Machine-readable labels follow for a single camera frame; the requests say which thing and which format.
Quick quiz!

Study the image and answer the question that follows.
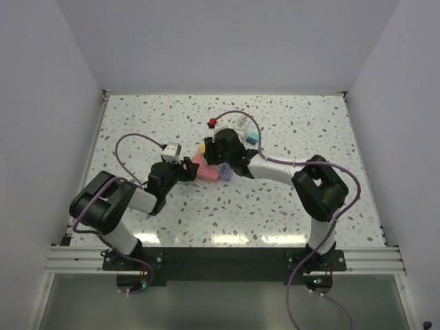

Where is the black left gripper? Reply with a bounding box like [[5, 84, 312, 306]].
[[162, 155, 198, 196]]

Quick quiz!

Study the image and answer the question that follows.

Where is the pink triangular power strip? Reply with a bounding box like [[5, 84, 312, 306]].
[[191, 153, 219, 182]]

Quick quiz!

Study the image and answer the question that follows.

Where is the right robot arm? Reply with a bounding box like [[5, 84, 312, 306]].
[[203, 129, 349, 270]]

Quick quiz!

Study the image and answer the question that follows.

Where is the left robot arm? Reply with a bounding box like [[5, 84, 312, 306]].
[[69, 157, 199, 270]]

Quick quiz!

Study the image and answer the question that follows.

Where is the teal plug adapter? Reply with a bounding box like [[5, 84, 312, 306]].
[[246, 132, 259, 146]]

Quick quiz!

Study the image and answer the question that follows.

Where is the purple power strip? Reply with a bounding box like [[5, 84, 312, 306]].
[[218, 163, 234, 182]]

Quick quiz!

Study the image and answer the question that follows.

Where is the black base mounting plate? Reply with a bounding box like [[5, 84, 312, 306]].
[[102, 246, 348, 288]]

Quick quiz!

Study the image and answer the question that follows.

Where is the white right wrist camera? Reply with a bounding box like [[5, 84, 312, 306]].
[[212, 124, 225, 142]]

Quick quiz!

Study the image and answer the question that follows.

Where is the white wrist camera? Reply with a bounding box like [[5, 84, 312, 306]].
[[161, 142, 182, 164], [212, 124, 225, 142]]

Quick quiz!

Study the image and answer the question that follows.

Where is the white coiled power cord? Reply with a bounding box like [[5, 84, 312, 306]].
[[233, 115, 250, 140]]

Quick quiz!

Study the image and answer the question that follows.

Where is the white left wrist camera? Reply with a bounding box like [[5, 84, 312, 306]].
[[161, 142, 182, 164]]

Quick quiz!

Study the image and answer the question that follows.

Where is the aluminium front rail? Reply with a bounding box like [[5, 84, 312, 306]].
[[43, 246, 406, 275]]

